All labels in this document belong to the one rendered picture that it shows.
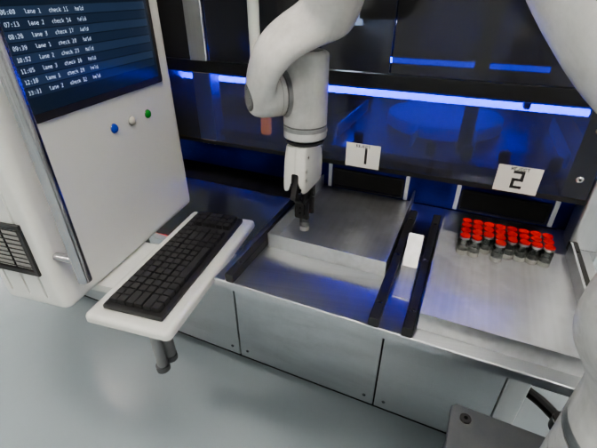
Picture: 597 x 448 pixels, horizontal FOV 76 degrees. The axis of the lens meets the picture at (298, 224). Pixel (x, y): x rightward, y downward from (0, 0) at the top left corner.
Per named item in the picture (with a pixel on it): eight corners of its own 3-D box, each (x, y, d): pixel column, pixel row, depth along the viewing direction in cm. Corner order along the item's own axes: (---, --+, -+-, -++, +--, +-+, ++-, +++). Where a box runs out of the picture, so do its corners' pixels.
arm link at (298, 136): (295, 115, 79) (295, 129, 81) (275, 126, 72) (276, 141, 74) (333, 119, 76) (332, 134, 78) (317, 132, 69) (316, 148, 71)
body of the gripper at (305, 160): (298, 124, 80) (298, 173, 86) (276, 139, 72) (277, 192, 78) (331, 129, 78) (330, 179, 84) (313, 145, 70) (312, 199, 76)
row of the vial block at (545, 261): (457, 243, 86) (461, 226, 83) (548, 263, 79) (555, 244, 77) (456, 248, 84) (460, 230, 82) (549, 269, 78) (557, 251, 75)
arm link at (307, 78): (290, 132, 69) (335, 125, 72) (289, 53, 62) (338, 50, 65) (273, 120, 75) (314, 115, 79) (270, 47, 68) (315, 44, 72)
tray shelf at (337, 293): (306, 188, 114) (306, 182, 113) (580, 241, 90) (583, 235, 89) (214, 284, 77) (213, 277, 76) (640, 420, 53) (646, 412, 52)
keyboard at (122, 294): (198, 215, 112) (197, 208, 110) (242, 222, 108) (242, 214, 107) (103, 308, 79) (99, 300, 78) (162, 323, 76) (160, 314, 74)
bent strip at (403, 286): (405, 254, 82) (409, 231, 79) (419, 258, 81) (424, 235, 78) (392, 296, 71) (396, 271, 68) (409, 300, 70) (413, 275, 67)
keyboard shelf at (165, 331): (171, 213, 118) (170, 206, 116) (256, 227, 111) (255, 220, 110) (53, 316, 81) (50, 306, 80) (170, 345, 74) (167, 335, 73)
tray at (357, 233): (322, 185, 112) (322, 174, 110) (413, 202, 103) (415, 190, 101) (267, 246, 85) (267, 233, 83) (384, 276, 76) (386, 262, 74)
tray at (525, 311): (440, 229, 91) (443, 217, 89) (567, 256, 82) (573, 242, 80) (416, 328, 64) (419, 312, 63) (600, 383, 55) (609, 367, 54)
